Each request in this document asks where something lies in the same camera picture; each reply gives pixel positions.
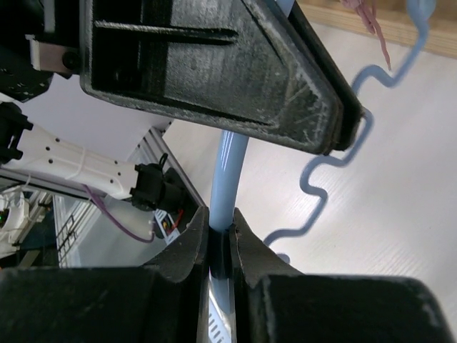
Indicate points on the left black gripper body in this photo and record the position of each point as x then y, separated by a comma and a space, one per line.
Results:
38, 40

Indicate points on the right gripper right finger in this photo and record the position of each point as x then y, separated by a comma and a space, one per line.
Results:
275, 302

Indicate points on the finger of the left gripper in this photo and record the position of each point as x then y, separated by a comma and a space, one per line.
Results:
242, 66
352, 108

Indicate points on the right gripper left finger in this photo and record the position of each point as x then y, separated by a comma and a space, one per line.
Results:
165, 300

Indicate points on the light blue hanger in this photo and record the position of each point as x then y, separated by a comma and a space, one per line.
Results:
232, 150

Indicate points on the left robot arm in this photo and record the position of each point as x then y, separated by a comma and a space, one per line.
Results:
252, 68

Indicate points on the pink drawstring trousers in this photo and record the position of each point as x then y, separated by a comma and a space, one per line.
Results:
367, 13

